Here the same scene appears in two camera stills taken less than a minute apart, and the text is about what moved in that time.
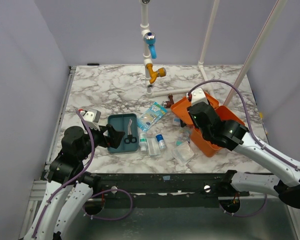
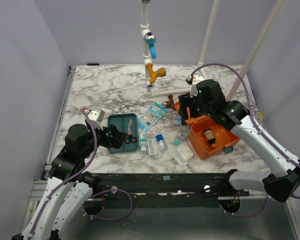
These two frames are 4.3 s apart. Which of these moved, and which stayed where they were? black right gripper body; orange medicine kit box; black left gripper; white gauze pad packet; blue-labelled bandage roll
Moved: black right gripper body; orange medicine kit box
Stayed: black left gripper; blue-labelled bandage roll; white gauze pad packet
